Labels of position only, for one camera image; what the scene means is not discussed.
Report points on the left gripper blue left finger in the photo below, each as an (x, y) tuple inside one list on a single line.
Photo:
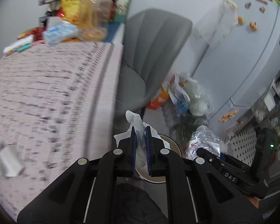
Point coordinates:
[(133, 143)]

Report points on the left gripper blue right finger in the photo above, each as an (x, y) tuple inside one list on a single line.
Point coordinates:
[(148, 149)]

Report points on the white tissue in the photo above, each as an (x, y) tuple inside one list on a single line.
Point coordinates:
[(139, 126)]

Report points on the clear plastic wrapper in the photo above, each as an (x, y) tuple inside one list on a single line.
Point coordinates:
[(203, 137)]

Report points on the white paper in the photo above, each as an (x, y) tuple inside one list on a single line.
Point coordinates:
[(10, 164)]

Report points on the round white trash bin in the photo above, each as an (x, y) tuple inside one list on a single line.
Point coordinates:
[(159, 159)]

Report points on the bag of green vegetables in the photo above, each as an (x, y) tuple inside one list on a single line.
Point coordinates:
[(181, 127)]

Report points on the orange paper bag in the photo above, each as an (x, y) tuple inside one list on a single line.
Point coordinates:
[(160, 98)]

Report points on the white plastic bag with goods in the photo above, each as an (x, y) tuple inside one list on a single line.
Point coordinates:
[(187, 94)]

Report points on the grey upholstered chair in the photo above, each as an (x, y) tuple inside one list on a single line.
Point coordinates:
[(152, 40)]

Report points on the clear plastic jug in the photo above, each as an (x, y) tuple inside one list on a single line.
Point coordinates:
[(92, 24)]

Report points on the white refrigerator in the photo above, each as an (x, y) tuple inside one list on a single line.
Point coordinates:
[(238, 69)]

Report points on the blue tissue pack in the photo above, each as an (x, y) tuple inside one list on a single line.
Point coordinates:
[(58, 30)]

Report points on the mesh bag on fridge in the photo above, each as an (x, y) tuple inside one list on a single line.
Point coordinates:
[(217, 23)]

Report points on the green tall box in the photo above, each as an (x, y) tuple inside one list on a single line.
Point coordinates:
[(121, 10)]

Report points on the yellow snack bag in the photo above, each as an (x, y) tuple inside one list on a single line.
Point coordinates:
[(72, 4)]

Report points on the teal marker pen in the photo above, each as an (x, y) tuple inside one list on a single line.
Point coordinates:
[(28, 46)]

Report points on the white tube package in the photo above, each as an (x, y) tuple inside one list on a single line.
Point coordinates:
[(18, 44)]

